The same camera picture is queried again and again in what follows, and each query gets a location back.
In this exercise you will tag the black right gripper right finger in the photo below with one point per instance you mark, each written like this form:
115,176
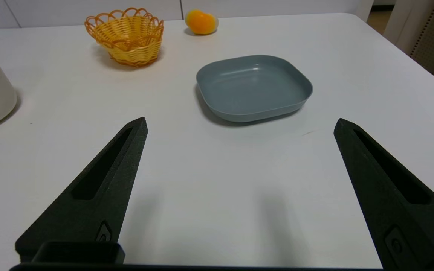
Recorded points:
382,203

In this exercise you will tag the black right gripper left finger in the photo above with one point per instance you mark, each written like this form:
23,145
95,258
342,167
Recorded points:
96,195

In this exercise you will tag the orange woven basket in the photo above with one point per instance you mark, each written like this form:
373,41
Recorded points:
130,47

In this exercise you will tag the blue grey square plate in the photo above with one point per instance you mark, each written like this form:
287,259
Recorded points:
252,88

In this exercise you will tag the white desk leg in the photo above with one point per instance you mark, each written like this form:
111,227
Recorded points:
405,22

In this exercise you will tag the orange and white toy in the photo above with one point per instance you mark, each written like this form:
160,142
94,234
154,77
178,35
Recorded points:
200,22

